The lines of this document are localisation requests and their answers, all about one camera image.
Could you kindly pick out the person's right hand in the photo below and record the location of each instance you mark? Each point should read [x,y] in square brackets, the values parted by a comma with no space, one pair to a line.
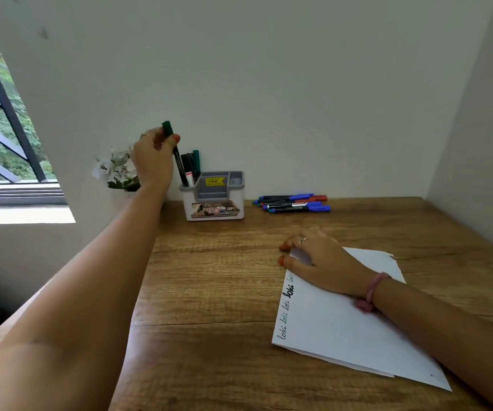
[328,263]

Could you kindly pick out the person's left hand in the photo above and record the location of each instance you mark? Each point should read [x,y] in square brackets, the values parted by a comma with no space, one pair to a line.
[152,162]

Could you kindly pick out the person's left thumb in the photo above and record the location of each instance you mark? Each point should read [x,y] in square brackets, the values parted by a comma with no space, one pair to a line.
[172,142]

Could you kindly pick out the person's right thumb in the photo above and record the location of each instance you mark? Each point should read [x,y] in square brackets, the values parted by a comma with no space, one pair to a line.
[288,263]

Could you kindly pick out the green capped black marker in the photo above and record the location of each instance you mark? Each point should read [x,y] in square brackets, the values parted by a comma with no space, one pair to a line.
[196,161]
[179,162]

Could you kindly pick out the white paper sheet with handwriting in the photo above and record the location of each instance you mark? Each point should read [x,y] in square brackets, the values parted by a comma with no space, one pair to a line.
[336,325]

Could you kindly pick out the person's left forearm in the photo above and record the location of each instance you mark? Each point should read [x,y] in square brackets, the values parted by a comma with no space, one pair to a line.
[83,303]

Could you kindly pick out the person's right forearm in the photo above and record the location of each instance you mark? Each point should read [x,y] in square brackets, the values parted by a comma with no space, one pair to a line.
[448,333]

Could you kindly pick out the blue capped black marker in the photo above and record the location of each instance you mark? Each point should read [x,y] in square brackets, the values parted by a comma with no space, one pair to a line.
[306,208]
[291,196]
[302,205]

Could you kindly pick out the white flower plant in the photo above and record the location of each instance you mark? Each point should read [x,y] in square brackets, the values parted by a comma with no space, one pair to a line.
[116,171]

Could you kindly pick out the white and grey pen holder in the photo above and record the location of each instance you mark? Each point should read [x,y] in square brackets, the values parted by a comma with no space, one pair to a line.
[214,201]

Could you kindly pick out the pink wrist band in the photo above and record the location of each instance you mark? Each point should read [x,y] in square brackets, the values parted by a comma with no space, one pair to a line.
[370,293]

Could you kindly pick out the plain white paper sheet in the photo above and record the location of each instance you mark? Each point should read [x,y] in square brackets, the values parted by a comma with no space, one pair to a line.
[381,254]

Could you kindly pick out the dark metal window bars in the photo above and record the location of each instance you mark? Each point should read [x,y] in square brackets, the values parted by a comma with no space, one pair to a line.
[4,106]

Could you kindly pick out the grey window frame rail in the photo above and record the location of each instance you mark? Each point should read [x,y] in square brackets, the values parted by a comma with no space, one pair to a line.
[17,193]

